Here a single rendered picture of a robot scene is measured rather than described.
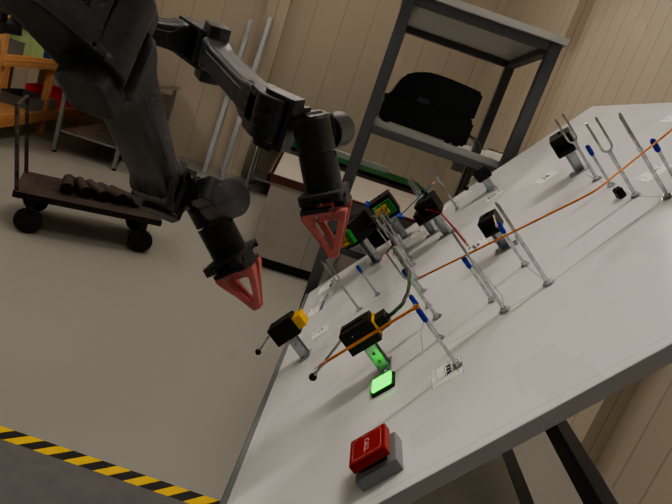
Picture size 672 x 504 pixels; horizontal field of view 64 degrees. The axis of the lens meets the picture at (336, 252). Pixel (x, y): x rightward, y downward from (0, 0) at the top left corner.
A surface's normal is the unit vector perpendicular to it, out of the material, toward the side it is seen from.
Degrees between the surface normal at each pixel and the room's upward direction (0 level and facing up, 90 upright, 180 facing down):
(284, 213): 90
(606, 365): 54
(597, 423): 90
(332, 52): 90
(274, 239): 90
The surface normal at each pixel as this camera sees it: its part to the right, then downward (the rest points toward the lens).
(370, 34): 0.04, 0.28
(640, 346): -0.58, -0.80
